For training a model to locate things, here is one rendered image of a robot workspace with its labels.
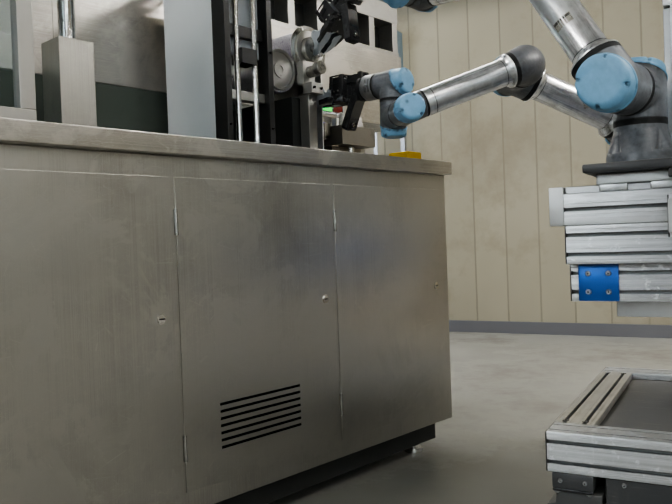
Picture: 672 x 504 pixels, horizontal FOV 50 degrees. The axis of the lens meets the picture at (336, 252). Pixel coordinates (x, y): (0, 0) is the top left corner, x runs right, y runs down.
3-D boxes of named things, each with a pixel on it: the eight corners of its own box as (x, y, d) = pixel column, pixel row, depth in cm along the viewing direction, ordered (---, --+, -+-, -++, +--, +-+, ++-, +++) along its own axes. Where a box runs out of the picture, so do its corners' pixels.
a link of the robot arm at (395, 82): (399, 94, 199) (398, 63, 199) (369, 100, 207) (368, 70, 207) (416, 97, 205) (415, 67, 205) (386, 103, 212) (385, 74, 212)
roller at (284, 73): (266, 87, 206) (264, 45, 206) (211, 101, 224) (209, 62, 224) (296, 92, 215) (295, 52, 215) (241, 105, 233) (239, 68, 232)
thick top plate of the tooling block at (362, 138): (342, 143, 225) (342, 124, 225) (257, 157, 252) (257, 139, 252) (375, 147, 237) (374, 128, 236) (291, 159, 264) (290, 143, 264)
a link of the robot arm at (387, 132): (387, 133, 198) (386, 93, 198) (377, 139, 209) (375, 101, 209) (414, 133, 200) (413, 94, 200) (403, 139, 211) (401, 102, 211)
